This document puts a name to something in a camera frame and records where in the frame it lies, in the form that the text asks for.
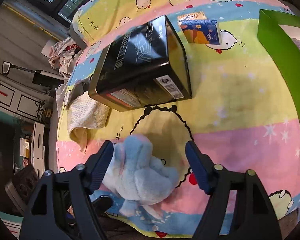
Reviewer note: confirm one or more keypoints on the black and gold box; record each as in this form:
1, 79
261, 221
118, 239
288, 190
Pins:
145, 67

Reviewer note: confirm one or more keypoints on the cream yellow knit sweater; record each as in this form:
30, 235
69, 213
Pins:
83, 115

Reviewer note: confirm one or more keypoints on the white cabinet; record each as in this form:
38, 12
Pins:
37, 154

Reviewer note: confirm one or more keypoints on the purple knit garment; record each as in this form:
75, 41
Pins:
80, 87

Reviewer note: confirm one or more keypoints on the colourful cartoon bed sheet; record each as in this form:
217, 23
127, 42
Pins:
241, 114

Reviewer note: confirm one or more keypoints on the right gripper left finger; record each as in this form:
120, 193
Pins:
60, 206

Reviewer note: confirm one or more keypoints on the black speaker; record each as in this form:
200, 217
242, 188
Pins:
21, 186

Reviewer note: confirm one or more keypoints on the green storage box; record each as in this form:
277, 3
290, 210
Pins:
281, 48

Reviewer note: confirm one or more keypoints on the pile of clothes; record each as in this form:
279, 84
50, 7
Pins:
62, 57

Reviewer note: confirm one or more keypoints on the colourful tissue pack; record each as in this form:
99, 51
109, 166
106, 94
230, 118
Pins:
201, 31

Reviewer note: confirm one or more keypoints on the white blue plush toy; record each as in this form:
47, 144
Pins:
138, 177

